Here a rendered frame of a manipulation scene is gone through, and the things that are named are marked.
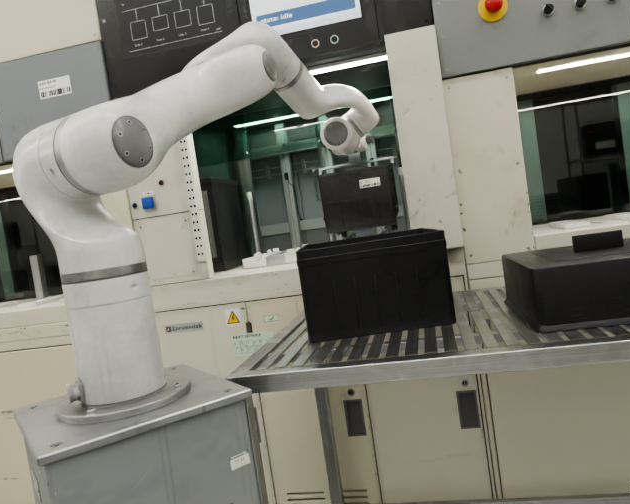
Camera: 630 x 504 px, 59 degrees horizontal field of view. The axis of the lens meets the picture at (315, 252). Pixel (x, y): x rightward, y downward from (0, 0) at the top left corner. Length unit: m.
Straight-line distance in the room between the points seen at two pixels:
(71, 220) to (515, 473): 1.21
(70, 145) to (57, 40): 1.02
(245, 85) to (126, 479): 0.68
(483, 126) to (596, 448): 0.84
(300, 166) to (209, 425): 1.71
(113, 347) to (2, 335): 1.12
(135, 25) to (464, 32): 0.87
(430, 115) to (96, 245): 0.87
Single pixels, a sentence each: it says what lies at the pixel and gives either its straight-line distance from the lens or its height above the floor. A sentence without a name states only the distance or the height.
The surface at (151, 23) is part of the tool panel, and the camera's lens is 1.68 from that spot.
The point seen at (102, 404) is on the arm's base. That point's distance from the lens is 0.85.
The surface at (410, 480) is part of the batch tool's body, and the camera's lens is 1.60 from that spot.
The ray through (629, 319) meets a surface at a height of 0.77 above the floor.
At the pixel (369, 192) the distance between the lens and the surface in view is 1.65.
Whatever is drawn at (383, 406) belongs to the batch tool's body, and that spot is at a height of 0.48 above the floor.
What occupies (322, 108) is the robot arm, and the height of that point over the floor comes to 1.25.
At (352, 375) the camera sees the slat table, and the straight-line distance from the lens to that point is 0.86.
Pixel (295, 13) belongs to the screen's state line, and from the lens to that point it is 1.55.
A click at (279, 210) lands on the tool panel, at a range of 2.41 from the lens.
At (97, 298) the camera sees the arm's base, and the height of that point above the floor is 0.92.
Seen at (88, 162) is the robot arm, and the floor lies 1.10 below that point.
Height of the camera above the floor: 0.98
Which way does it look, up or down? 3 degrees down
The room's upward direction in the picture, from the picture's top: 8 degrees counter-clockwise
